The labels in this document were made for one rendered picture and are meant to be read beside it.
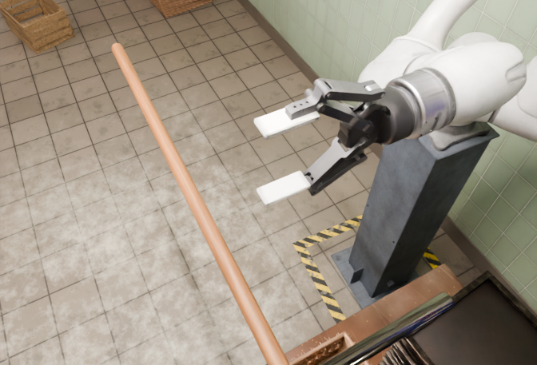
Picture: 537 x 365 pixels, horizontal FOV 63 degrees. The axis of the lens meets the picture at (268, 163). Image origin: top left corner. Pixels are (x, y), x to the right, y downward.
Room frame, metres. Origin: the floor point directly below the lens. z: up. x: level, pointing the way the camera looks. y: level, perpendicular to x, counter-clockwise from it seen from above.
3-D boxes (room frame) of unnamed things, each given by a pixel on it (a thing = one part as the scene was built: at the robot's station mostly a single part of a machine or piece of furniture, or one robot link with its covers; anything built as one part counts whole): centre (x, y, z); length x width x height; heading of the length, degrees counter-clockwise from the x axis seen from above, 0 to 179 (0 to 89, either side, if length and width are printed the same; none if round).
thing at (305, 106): (0.37, -0.04, 1.57); 0.05 x 0.01 x 0.03; 117
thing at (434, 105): (0.45, -0.20, 1.48); 0.09 x 0.06 x 0.09; 27
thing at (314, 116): (0.36, -0.02, 1.55); 0.07 x 0.03 x 0.01; 117
